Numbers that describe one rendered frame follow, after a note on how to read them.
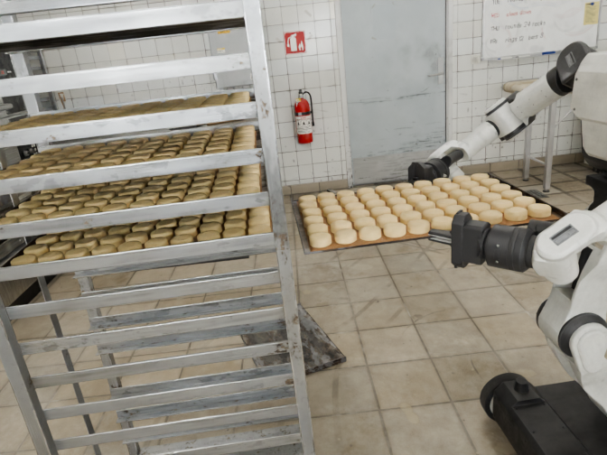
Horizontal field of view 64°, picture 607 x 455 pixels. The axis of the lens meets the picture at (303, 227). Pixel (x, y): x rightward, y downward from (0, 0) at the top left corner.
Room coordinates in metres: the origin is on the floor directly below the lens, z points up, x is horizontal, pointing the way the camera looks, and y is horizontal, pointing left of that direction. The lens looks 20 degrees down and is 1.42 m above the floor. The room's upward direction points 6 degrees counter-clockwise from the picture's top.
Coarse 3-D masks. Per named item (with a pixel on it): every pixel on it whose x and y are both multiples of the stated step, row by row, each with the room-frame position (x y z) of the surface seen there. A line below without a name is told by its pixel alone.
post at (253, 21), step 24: (264, 48) 0.93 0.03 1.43; (264, 72) 0.93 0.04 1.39; (264, 96) 0.93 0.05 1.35; (264, 120) 0.93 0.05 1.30; (264, 144) 0.93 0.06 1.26; (288, 240) 0.93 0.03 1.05; (288, 264) 0.93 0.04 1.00; (288, 288) 0.93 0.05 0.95; (288, 312) 0.93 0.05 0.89; (288, 336) 0.93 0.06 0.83; (312, 432) 0.93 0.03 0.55
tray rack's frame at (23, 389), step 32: (0, 0) 1.34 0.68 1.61; (32, 96) 1.34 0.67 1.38; (0, 160) 1.12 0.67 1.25; (0, 320) 0.89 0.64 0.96; (0, 352) 0.89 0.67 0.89; (64, 352) 1.13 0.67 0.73; (32, 384) 0.92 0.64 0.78; (32, 416) 0.89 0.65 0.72; (96, 448) 1.13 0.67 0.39; (128, 448) 1.34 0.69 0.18; (160, 448) 1.36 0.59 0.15; (192, 448) 1.34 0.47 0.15; (288, 448) 1.30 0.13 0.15
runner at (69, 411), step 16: (224, 384) 0.95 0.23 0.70; (240, 384) 0.95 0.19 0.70; (256, 384) 0.95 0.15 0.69; (272, 384) 0.95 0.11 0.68; (288, 384) 0.96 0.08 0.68; (112, 400) 0.93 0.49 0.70; (128, 400) 0.93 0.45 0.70; (144, 400) 0.94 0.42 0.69; (160, 400) 0.94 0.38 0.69; (176, 400) 0.94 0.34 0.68; (48, 416) 0.92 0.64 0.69; (64, 416) 0.93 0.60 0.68
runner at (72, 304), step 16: (272, 272) 0.96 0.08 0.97; (144, 288) 0.94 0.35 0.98; (160, 288) 0.94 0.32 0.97; (176, 288) 0.94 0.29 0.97; (192, 288) 0.95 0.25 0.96; (208, 288) 0.95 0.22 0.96; (224, 288) 0.95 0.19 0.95; (32, 304) 0.93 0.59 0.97; (48, 304) 0.93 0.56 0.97; (64, 304) 0.93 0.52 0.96; (80, 304) 0.93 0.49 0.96; (96, 304) 0.93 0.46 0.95; (112, 304) 0.94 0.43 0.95
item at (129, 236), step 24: (192, 216) 1.16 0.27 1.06; (216, 216) 1.13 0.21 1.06; (240, 216) 1.11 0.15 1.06; (264, 216) 1.08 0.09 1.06; (48, 240) 1.09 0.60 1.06; (72, 240) 1.09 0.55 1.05; (96, 240) 1.05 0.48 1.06; (120, 240) 1.04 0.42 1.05; (144, 240) 1.04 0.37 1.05; (168, 240) 1.04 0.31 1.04; (192, 240) 1.00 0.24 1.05; (24, 264) 0.96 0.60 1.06
